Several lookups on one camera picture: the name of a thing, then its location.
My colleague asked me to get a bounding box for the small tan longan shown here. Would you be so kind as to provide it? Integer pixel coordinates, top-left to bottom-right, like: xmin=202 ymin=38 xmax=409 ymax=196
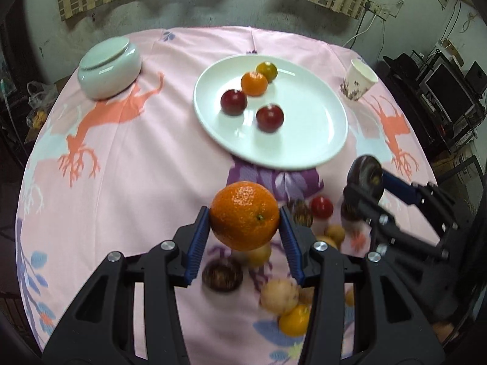
xmin=324 ymin=224 xmax=346 ymax=248

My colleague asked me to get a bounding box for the brown passion fruit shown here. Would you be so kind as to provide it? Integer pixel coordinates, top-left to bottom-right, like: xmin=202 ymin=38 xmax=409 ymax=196
xmin=299 ymin=287 xmax=314 ymax=306

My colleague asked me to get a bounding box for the yellow orange oval tomato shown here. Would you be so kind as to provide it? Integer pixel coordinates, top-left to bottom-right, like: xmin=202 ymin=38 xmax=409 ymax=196
xmin=278 ymin=303 xmax=311 ymax=338

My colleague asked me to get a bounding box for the striped pepino melon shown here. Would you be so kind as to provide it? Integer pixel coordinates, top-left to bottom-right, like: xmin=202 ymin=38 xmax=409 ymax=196
xmin=259 ymin=279 xmax=299 ymax=315

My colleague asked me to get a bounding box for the green yellow round fruit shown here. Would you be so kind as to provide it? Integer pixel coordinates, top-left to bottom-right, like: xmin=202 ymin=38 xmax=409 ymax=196
xmin=231 ymin=242 xmax=272 ymax=269

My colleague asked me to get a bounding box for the large orange mandarin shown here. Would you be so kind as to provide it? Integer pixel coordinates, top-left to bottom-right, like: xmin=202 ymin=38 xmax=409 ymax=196
xmin=210 ymin=181 xmax=280 ymax=251

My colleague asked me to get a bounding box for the dark red plum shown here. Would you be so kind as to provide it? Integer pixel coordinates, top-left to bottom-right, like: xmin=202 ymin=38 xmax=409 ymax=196
xmin=220 ymin=89 xmax=248 ymax=116
xmin=256 ymin=104 xmax=285 ymax=133

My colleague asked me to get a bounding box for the small orange mandarin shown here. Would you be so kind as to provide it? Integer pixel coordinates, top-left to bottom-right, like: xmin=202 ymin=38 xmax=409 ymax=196
xmin=240 ymin=72 xmax=268 ymax=97

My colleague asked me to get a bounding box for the person's right hand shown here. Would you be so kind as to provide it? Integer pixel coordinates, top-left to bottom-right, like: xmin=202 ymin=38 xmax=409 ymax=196
xmin=432 ymin=321 xmax=459 ymax=346

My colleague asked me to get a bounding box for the black equipment rack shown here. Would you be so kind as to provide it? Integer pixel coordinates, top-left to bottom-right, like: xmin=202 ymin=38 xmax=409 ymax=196
xmin=377 ymin=52 xmax=486 ymax=162

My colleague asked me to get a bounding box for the white oval plate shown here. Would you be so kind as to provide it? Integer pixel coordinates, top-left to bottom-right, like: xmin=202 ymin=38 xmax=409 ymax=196
xmin=193 ymin=54 xmax=348 ymax=171

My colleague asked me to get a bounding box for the patterned paper cup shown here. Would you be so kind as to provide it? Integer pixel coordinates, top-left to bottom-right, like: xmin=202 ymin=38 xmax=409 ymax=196
xmin=339 ymin=58 xmax=379 ymax=101

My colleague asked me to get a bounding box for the pink patterned tablecloth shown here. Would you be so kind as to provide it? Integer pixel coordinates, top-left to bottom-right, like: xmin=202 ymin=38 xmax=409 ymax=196
xmin=16 ymin=27 xmax=435 ymax=364

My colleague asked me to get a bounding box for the plastic bag on floor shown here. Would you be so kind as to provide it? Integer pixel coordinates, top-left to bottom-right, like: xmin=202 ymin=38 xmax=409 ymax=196
xmin=26 ymin=81 xmax=59 ymax=130

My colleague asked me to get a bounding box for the white lidded ceramic jar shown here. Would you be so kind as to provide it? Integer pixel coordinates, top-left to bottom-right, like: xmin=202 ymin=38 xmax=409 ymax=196
xmin=77 ymin=36 xmax=142 ymax=101

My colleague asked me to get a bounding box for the white power cable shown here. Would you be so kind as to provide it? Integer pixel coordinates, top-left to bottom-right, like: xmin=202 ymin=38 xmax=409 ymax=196
xmin=342 ymin=11 xmax=378 ymax=49

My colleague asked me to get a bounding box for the wall power strip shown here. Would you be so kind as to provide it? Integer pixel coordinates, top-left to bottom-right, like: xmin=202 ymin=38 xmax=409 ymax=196
xmin=364 ymin=0 xmax=391 ymax=21

